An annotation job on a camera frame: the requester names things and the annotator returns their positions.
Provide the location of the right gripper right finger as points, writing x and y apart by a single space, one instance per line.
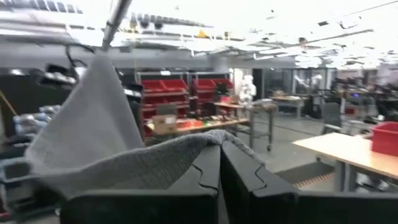
248 186

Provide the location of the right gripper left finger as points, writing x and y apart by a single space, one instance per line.
186 186

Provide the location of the grey waffle weave towel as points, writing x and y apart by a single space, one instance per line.
93 124

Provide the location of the cardboard box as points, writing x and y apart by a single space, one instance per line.
164 124

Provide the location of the cluttered wooden table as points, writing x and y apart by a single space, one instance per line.
211 124

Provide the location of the silver metal pole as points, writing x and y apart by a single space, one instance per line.
115 21

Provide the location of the metal cart table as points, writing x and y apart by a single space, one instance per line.
258 109

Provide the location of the red bin shelving rack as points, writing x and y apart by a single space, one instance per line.
174 93

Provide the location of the white humanoid robot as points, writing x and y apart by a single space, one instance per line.
247 88

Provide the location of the wooden work table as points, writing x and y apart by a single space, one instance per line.
348 152

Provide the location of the grey office chair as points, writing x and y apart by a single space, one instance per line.
331 116

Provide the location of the red plastic bin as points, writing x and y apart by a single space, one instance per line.
385 138

